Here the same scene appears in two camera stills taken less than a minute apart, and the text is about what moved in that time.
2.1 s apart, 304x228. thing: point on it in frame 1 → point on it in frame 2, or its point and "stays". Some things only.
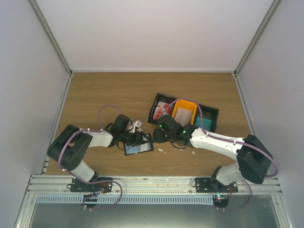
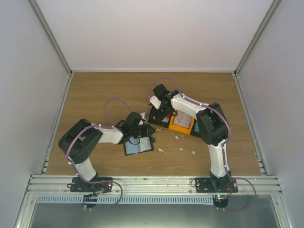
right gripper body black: (170, 137) → (167, 110)
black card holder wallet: (140, 148) stays
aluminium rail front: (147, 185) stays
